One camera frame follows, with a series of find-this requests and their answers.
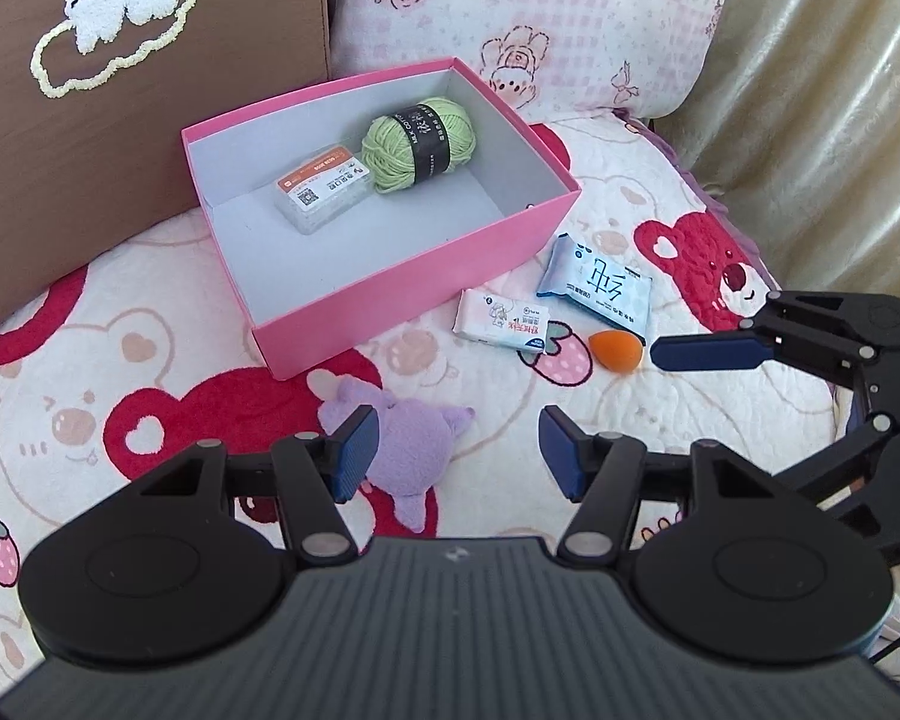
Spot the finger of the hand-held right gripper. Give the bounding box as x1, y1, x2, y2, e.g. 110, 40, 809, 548
649, 291, 882, 391
778, 414, 895, 515

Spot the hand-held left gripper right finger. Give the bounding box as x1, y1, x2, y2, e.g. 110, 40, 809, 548
538, 405, 779, 568

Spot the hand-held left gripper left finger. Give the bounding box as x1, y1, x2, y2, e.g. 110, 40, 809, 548
139, 405, 382, 568

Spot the purple plush toy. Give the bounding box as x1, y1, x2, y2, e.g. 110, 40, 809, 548
316, 379, 477, 535

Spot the orange makeup sponge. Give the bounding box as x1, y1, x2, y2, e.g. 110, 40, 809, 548
588, 328, 646, 374

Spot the blue wet wipes packet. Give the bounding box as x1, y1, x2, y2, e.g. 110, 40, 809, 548
536, 232, 655, 338

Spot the white tissue packet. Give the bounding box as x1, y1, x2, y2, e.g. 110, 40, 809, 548
452, 289, 556, 355

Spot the pink cardboard box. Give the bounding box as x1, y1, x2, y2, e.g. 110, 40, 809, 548
180, 56, 583, 380

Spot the clear box with orange label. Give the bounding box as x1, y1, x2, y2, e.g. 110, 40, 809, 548
274, 144, 370, 233

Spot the green yarn ball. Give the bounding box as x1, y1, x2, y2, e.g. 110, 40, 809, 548
360, 96, 479, 194

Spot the bear printed blanket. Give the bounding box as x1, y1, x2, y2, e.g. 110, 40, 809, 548
0, 109, 900, 698

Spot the beige curtain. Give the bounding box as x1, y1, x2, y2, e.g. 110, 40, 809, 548
660, 0, 900, 316

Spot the pink checked pillow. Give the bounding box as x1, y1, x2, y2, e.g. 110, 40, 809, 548
326, 0, 737, 125

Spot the brown pillow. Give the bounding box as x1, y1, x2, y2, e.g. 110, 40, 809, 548
0, 0, 332, 350

